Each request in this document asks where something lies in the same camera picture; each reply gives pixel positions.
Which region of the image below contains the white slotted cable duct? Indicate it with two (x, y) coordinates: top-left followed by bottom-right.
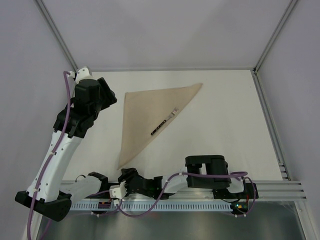
(70, 200), (232, 212)

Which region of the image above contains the left aluminium frame post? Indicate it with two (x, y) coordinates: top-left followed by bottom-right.
(33, 0), (78, 72)

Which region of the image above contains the beige cloth napkin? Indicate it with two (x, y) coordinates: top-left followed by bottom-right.
(117, 83), (203, 169)

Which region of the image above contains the aluminium frame post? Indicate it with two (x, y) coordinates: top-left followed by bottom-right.
(33, 0), (78, 72)
(252, 0), (300, 75)

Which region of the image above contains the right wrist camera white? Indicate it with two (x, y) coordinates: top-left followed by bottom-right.
(109, 181), (129, 200)

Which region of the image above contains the aluminium rail front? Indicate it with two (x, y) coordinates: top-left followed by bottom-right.
(59, 181), (308, 201)

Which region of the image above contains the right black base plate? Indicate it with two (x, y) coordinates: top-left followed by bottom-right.
(212, 182), (259, 200)

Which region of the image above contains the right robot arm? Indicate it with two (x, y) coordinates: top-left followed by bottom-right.
(118, 155), (259, 202)

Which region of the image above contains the silver fork black handle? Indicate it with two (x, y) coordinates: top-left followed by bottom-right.
(150, 107), (179, 136)

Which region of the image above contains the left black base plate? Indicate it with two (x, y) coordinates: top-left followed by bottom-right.
(79, 182), (126, 201)

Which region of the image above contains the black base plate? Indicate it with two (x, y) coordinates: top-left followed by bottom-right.
(212, 182), (259, 200)
(79, 182), (126, 201)

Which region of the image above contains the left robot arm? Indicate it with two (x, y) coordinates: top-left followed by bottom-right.
(15, 77), (117, 222)

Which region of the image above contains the right aluminium frame post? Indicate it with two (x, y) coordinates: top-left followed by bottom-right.
(252, 0), (300, 75)

